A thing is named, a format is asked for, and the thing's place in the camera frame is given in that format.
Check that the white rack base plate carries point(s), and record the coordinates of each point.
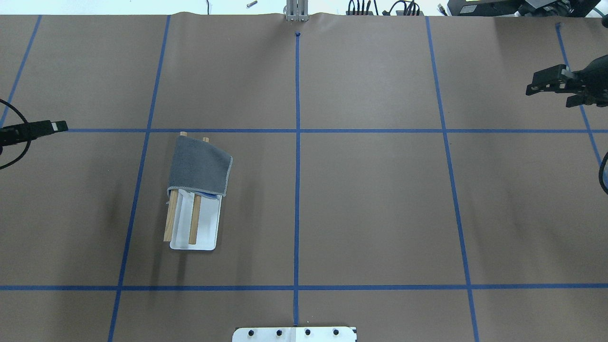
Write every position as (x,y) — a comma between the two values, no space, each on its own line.
(210,212)

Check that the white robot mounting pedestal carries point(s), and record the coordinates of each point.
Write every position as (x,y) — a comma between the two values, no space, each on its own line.
(296,334)

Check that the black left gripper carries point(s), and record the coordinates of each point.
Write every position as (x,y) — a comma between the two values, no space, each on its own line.
(29,129)

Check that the black equipment at table edge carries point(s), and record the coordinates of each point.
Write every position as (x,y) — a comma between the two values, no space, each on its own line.
(521,8)

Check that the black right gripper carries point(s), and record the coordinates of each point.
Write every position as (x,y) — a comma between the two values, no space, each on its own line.
(594,76)

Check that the aluminium frame post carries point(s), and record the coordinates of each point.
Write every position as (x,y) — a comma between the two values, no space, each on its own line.
(297,11)

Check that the grey-blue microfibre towel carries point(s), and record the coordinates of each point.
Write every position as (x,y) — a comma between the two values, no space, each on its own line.
(198,166)

